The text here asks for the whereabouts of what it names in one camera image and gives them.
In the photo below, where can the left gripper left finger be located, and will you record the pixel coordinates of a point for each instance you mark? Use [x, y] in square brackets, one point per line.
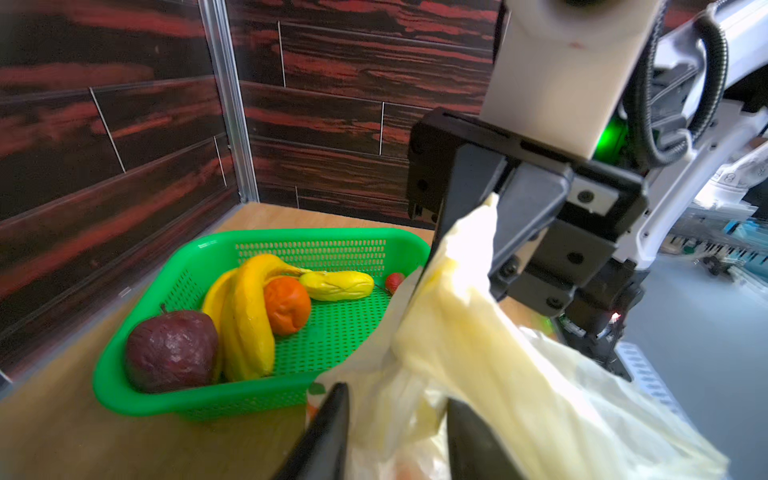
[321, 452]

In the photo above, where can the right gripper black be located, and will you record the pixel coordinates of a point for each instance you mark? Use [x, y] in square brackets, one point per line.
[559, 222]

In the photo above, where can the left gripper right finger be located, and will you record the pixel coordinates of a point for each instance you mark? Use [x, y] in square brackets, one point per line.
[474, 452]

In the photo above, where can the white plastic bag orange print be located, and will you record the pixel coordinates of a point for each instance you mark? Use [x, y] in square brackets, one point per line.
[555, 413]

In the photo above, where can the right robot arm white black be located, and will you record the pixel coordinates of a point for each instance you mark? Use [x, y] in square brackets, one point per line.
[672, 125]

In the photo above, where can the green plastic basket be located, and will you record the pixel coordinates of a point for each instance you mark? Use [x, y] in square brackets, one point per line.
[335, 329]

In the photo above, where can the small red cherry fruit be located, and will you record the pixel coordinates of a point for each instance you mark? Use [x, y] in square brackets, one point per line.
[393, 282]

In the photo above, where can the orange tangerine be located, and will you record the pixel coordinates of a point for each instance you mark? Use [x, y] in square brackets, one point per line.
[288, 305]

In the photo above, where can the small yellow banana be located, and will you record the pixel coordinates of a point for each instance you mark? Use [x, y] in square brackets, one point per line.
[337, 286]

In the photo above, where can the yellow banana bunch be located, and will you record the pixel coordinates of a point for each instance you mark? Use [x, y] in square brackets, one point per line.
[236, 303]

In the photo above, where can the purple passion fruit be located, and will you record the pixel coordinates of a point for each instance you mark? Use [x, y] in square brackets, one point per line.
[173, 351]

